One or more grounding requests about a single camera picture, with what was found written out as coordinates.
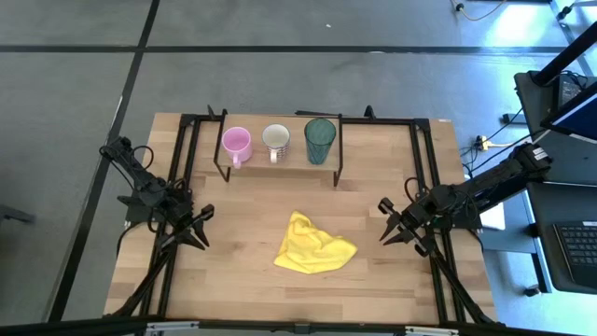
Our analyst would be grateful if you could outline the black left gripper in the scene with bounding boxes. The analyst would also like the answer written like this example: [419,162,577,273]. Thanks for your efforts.
[158,198,216,252]

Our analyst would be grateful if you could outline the black aluminium rig frame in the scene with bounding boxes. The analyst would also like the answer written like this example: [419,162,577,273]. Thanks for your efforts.
[104,105,498,328]

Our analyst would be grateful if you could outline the black laptop keyboard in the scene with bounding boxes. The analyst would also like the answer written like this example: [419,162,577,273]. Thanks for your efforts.
[552,220,597,290]

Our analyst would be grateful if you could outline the black screen with blue display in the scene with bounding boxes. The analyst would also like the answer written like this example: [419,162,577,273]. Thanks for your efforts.
[539,78,597,146]

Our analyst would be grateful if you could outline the pink mug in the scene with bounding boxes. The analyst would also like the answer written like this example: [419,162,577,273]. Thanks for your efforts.
[221,126,254,170]

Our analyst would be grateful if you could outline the teal transparent glass tumbler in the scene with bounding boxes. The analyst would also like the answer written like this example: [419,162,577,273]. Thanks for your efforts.
[303,118,337,166]

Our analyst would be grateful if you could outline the orange floor cable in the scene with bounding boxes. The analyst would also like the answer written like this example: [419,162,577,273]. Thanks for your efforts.
[449,0,508,22]

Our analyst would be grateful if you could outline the black diagonal pole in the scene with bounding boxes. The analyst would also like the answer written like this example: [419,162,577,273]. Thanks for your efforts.
[531,21,597,88]

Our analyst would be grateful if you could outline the red white patterned mug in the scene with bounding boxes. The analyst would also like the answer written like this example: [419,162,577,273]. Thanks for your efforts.
[261,123,292,164]

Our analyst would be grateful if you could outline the yellow cloth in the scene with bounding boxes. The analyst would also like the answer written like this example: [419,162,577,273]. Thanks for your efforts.
[273,210,359,275]

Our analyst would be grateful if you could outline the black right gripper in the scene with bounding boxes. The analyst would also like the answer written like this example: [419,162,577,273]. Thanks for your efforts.
[377,186,449,259]

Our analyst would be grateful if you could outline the black overhead mount beam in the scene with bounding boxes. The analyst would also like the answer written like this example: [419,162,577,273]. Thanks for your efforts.
[0,315,597,336]

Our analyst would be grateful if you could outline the dark grey desk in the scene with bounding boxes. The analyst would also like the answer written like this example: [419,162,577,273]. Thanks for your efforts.
[513,69,597,186]
[525,180,597,296]

